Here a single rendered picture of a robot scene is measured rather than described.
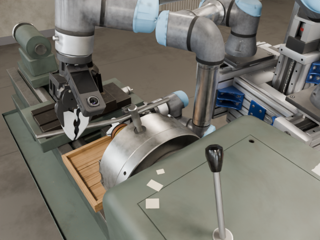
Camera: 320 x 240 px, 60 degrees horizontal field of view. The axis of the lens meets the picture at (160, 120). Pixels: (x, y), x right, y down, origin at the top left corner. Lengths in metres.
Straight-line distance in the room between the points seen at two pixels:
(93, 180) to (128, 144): 0.40
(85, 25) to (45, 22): 4.33
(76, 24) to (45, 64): 1.22
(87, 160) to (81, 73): 0.65
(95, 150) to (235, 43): 0.78
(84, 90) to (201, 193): 0.32
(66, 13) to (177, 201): 0.41
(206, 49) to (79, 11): 0.49
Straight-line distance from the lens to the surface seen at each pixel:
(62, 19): 0.57
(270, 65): 1.52
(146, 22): 0.57
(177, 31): 0.94
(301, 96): 1.14
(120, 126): 0.96
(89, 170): 1.15
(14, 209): 2.32
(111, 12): 0.56
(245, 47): 1.34
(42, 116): 1.34
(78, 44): 0.57
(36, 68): 1.77
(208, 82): 0.99
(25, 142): 1.93
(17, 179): 2.50
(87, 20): 0.57
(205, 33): 0.92
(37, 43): 1.71
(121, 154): 0.75
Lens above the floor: 1.73
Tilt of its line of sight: 39 degrees down
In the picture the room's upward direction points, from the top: straight up
